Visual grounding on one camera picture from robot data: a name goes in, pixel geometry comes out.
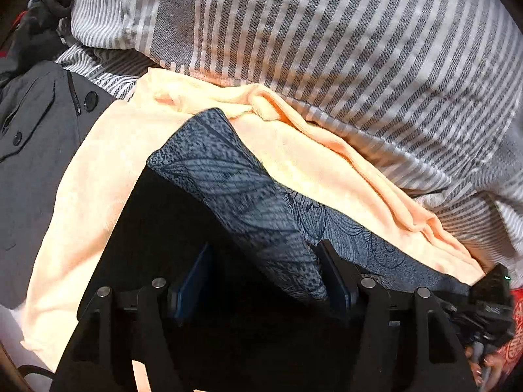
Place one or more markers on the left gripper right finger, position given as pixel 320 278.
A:
pixel 339 278

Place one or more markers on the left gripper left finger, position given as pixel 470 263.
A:
pixel 183 293

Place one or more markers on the black pants blue floral trim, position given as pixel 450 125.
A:
pixel 261 321

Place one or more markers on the operator right hand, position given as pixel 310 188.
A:
pixel 492 372

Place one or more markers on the peach orange bed blanket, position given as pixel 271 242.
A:
pixel 307 158

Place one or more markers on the grey white striped duvet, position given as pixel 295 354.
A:
pixel 429 91

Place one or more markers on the grey button jacket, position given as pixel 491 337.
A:
pixel 46 113

